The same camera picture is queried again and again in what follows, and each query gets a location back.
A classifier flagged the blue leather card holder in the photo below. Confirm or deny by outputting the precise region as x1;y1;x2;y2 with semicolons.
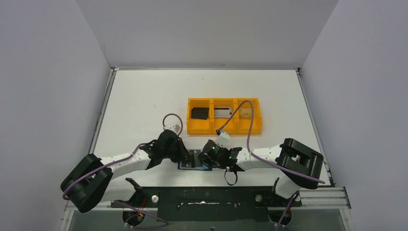
178;149;212;171

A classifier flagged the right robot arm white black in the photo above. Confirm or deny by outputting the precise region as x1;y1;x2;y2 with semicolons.
199;138;324;199

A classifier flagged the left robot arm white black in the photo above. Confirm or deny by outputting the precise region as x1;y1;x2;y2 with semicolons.
60;129;193;213

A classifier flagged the black card in bin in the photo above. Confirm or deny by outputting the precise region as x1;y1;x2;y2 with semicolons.
190;107;209;120

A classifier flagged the gold card in bin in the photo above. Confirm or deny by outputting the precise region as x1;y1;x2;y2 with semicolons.
238;108;254;119

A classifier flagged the orange three-compartment bin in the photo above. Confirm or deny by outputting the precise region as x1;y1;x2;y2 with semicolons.
186;98;263;135

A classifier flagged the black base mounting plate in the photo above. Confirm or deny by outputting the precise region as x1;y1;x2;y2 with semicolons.
111;186;302;225

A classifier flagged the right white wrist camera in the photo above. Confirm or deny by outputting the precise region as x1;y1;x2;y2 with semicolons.
215;130;230;147

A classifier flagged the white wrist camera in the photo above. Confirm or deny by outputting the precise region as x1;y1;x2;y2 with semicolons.
215;130;230;147
163;124;182;136

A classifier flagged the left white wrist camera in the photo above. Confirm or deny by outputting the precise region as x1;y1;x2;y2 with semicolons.
163;124;182;136

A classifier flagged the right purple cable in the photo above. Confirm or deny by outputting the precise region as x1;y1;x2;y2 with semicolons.
216;100;326;231

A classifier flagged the purple cable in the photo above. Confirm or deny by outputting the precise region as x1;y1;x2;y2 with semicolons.
216;100;326;231
62;113;184;230

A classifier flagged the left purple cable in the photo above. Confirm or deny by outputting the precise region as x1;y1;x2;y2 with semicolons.
62;113;184;230

